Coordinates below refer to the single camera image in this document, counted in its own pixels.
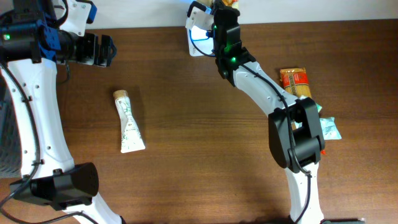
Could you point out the teal wet wipes pack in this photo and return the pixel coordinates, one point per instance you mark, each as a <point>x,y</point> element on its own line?
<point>329,129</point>

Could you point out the small teal tissue pack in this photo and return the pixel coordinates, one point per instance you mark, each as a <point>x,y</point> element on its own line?
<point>319,108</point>

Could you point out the grey plastic mesh basket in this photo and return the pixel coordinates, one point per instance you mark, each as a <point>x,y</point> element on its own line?
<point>11,157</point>

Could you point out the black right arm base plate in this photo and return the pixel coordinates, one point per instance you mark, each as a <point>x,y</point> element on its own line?
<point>344,221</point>

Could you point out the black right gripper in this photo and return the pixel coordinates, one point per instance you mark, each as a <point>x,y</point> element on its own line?
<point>219,10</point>

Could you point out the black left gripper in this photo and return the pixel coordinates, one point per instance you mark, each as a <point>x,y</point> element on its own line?
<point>92,56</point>

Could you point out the orange spaghetti package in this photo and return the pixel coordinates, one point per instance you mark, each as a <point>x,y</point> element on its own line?
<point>295,82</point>

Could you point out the white barcode scanner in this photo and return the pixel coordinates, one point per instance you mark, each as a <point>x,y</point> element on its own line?
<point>201,40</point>

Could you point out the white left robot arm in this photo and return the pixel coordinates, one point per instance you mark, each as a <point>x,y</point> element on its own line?
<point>36,36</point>

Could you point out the cream yellow food pouch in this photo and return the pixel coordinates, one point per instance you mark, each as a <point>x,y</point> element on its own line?
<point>230,3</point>

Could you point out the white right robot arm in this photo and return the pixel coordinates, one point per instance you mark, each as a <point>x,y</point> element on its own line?
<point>295,133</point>

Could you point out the white tube with cork cap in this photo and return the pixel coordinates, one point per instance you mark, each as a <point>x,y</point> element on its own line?
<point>131,139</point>

